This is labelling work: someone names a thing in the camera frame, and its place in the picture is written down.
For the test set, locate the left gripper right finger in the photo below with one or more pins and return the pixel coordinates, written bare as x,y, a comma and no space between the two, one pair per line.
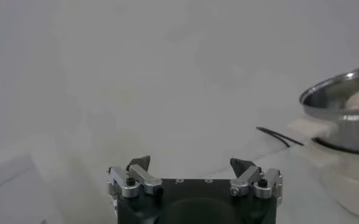
249,179

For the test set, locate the white electric cooking pot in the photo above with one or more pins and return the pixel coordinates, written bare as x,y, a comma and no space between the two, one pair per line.
350,182

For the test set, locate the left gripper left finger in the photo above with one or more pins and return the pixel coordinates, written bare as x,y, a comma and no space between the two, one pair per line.
138,176

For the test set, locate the steel perforated steamer basket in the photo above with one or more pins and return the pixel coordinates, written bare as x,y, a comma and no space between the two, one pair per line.
350,131

